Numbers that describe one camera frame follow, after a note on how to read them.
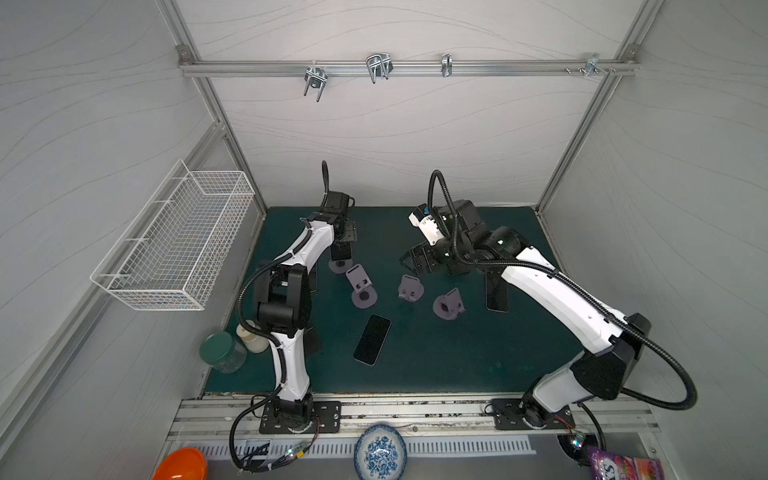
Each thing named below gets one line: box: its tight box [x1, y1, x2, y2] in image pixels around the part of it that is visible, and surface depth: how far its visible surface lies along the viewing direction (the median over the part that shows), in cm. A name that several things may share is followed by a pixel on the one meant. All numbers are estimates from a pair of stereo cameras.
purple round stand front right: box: [432, 287, 466, 320], surface depth 90 cm
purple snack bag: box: [588, 446, 666, 480], surface depth 66 cm
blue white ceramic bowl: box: [354, 424, 408, 480], surface depth 69 cm
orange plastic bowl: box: [151, 447, 207, 480], surface depth 65 cm
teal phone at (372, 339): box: [352, 313, 392, 366], surface depth 90 cm
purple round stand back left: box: [328, 259, 353, 274], surface depth 106 cm
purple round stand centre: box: [398, 274, 425, 302], surface depth 95 cm
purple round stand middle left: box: [346, 264, 378, 309], surface depth 93 cm
